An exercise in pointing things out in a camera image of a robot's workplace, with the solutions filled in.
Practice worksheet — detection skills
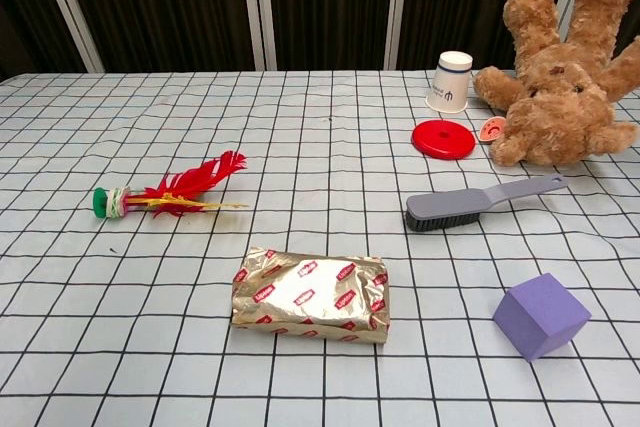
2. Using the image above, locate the grey plastic scraper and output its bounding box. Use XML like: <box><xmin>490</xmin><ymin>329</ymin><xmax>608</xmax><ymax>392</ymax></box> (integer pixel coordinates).
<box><xmin>405</xmin><ymin>174</ymin><xmax>570</xmax><ymax>234</ymax></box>

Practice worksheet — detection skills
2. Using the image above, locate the gold foil tea packet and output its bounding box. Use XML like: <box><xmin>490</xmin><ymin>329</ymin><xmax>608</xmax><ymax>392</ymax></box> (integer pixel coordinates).
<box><xmin>230</xmin><ymin>246</ymin><xmax>392</xmax><ymax>346</ymax></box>

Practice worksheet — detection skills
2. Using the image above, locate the brown teddy bear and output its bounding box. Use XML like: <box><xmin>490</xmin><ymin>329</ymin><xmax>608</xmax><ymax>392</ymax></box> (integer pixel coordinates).
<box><xmin>472</xmin><ymin>0</ymin><xmax>640</xmax><ymax>167</ymax></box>

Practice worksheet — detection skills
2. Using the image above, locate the checkered light blue tablecloth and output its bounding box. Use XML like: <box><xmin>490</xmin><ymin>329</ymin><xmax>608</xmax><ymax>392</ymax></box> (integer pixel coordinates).
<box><xmin>0</xmin><ymin>68</ymin><xmax>640</xmax><ymax>427</ymax></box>

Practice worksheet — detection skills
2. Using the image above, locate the red feather shuttlecock green base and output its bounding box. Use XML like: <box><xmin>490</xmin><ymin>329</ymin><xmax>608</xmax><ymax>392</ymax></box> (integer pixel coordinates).
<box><xmin>92</xmin><ymin>149</ymin><xmax>250</xmax><ymax>220</ymax></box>

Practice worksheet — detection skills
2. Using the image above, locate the red round plastic lid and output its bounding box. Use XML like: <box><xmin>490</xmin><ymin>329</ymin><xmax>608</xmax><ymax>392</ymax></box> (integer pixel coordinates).
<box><xmin>411</xmin><ymin>119</ymin><xmax>476</xmax><ymax>162</ymax></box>

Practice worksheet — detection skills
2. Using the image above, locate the dark pleated curtain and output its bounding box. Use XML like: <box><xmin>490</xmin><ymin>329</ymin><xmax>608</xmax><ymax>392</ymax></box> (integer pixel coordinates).
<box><xmin>0</xmin><ymin>0</ymin><xmax>640</xmax><ymax>73</ymax></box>

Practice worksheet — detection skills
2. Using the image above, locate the purple foam cube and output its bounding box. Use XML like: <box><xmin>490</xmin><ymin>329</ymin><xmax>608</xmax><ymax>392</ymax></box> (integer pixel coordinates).
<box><xmin>492</xmin><ymin>272</ymin><xmax>593</xmax><ymax>362</ymax></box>

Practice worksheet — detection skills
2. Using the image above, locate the white paper cup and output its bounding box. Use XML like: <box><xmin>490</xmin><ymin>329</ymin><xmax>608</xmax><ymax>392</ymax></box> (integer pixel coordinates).
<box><xmin>424</xmin><ymin>50</ymin><xmax>474</xmax><ymax>114</ymax></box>

